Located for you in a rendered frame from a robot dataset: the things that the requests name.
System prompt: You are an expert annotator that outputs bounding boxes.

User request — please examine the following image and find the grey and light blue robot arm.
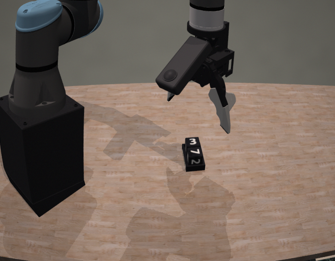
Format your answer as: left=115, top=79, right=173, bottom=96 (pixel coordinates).
left=8, top=0, right=225, bottom=118

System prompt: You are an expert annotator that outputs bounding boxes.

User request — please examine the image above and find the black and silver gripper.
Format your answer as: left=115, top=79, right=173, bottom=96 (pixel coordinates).
left=187, top=21, right=236, bottom=134

